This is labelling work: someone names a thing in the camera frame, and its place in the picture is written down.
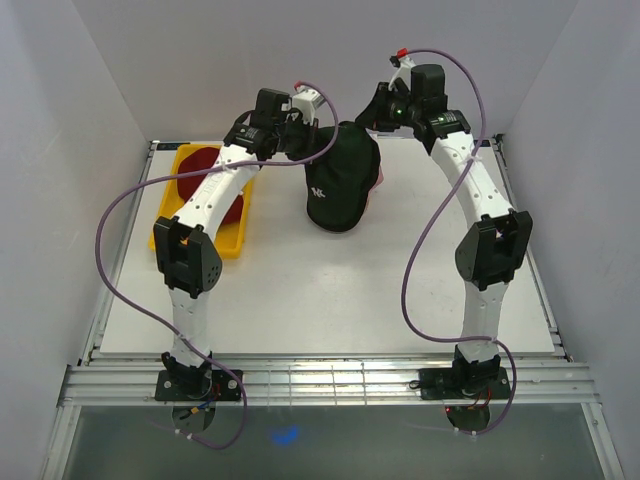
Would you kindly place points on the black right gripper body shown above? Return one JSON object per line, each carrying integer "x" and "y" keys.
{"x": 401, "y": 109}

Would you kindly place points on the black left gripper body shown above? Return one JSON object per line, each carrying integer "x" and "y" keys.
{"x": 296, "y": 138}

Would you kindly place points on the pink LA baseball cap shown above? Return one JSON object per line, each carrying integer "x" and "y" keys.
{"x": 377, "y": 183}

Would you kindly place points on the dark green NY cap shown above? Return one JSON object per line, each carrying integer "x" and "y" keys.
{"x": 338, "y": 182}

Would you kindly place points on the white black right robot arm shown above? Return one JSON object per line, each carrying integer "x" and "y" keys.
{"x": 497, "y": 236}

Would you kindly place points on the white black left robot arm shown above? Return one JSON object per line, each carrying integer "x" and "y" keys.
{"x": 184, "y": 244}

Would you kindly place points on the red baseball cap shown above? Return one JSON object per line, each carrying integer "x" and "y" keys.
{"x": 208, "y": 198}

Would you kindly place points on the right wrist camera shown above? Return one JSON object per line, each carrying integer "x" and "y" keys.
{"x": 403, "y": 64}

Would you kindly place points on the aluminium table frame rail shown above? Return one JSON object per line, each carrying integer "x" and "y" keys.
{"x": 316, "y": 381}

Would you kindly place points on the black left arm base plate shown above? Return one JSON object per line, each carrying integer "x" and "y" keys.
{"x": 214, "y": 385}

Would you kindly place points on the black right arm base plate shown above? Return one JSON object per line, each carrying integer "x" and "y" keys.
{"x": 442, "y": 384}

